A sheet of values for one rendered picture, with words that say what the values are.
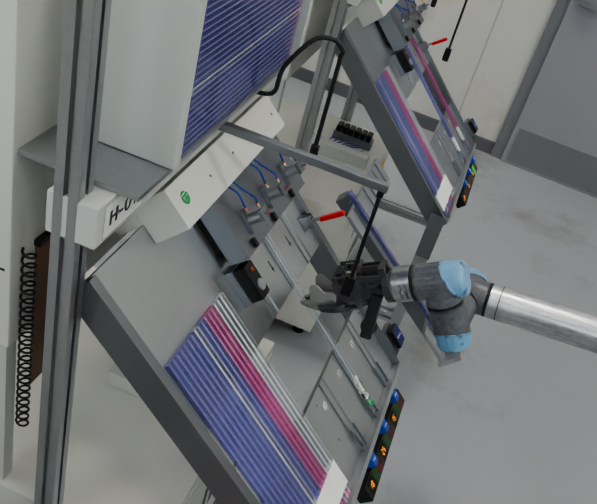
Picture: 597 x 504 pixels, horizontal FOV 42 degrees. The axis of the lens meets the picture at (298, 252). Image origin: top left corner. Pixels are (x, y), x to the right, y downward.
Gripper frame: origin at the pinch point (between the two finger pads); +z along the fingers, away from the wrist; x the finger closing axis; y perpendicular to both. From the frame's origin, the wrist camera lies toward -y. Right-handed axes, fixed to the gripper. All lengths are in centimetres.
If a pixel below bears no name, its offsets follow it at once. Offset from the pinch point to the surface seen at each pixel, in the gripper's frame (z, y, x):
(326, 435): -3.8, -20.7, 19.3
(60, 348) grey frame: 16, 28, 53
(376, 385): -5.7, -29.2, -7.5
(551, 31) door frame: -29, -34, -326
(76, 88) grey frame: -8, 66, 53
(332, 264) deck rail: 0.6, -1.5, -19.0
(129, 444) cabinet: 38.6, -14.7, 27.8
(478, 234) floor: 14, -104, -227
